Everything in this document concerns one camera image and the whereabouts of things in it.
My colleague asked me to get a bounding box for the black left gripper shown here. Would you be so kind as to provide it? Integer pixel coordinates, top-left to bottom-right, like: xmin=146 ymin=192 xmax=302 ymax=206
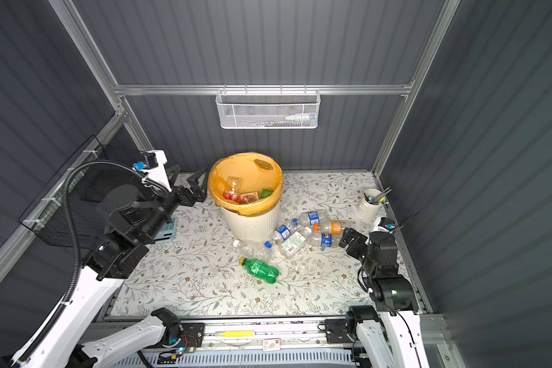
xmin=139 ymin=165 xmax=206 ymax=244

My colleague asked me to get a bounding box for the pepsi label clear bottle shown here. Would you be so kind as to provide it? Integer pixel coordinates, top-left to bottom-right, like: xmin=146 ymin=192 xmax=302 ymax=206
xmin=309 ymin=232 xmax=340 ymax=251

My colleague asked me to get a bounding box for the red label clear bottle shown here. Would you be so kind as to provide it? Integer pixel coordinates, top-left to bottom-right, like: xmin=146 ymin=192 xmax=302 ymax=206
xmin=223 ymin=176 xmax=242 ymax=203

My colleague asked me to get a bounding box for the blue label water bottle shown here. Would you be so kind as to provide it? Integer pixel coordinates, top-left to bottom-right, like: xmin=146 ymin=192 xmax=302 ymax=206
xmin=262 ymin=219 xmax=300 ymax=248

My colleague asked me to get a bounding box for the green soda bottle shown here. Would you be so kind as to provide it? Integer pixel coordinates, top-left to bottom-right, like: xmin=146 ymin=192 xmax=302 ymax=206
xmin=239 ymin=258 xmax=280 ymax=285
xmin=259 ymin=188 xmax=274 ymax=199

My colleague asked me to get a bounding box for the clear bottle white cap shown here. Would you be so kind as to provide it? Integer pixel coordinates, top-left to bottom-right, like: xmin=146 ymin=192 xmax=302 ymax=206
xmin=232 ymin=239 xmax=273 ymax=262

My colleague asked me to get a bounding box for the brown cola bottle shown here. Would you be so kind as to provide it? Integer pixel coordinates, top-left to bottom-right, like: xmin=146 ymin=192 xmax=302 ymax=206
xmin=239 ymin=192 xmax=260 ymax=205

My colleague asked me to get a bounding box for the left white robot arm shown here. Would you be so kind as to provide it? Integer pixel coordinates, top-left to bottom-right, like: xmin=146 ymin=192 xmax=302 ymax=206
xmin=0 ymin=153 xmax=209 ymax=367

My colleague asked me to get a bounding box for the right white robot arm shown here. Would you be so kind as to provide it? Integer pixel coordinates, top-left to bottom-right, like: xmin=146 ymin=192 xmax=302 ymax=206
xmin=322 ymin=228 xmax=429 ymax=367

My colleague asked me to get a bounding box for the orange plastic bin liner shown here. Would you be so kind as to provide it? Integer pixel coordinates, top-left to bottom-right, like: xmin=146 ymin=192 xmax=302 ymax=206
xmin=208 ymin=152 xmax=284 ymax=216

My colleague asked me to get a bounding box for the cream ribbed waste bin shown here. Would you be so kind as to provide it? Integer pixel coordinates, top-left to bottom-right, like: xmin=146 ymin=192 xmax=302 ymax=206
xmin=220 ymin=202 xmax=281 ymax=242

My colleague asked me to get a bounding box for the white pencil cup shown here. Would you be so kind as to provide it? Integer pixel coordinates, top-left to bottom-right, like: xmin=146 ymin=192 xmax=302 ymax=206
xmin=357 ymin=187 xmax=392 ymax=220

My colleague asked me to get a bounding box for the teal desk calculator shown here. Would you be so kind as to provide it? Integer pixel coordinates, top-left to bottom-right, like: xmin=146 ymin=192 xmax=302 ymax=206
xmin=154 ymin=218 xmax=177 ymax=242

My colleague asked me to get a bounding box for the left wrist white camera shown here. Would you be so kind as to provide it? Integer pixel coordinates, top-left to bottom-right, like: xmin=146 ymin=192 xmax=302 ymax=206
xmin=132 ymin=150 xmax=171 ymax=193

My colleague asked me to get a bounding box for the wrist white camera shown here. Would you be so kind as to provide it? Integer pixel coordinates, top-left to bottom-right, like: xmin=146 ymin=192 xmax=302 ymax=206
xmin=132 ymin=150 xmax=171 ymax=193
xmin=372 ymin=216 xmax=397 ymax=233

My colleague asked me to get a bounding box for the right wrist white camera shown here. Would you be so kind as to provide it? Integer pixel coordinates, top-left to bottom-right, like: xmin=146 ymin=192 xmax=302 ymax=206
xmin=372 ymin=216 xmax=397 ymax=233

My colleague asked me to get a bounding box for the white wire wall basket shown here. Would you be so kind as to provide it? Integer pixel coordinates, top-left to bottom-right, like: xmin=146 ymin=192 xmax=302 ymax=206
xmin=216 ymin=90 xmax=321 ymax=130

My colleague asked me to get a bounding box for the black wire side basket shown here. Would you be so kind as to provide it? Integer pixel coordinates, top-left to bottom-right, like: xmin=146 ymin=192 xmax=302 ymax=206
xmin=17 ymin=134 xmax=150 ymax=250

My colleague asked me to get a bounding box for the yellow tool on rail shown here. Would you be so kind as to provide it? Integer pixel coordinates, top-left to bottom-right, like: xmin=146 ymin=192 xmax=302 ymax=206
xmin=216 ymin=331 xmax=255 ymax=339

